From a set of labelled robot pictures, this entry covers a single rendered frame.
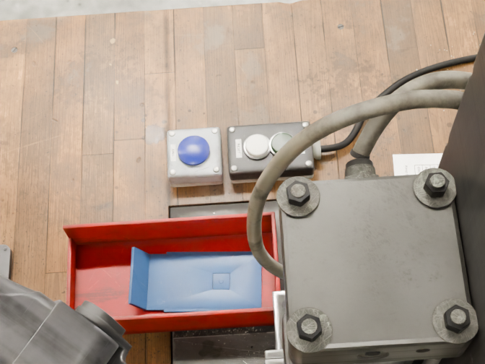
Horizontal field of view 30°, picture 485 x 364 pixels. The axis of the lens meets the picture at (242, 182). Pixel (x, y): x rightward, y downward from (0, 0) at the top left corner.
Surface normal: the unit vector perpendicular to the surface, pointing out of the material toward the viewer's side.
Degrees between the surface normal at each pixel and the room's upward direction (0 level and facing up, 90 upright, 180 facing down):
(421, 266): 0
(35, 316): 27
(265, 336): 0
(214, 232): 90
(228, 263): 0
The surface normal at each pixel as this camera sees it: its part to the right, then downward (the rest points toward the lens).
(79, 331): 0.33, -0.16
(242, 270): -0.04, -0.42
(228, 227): 0.05, 0.91
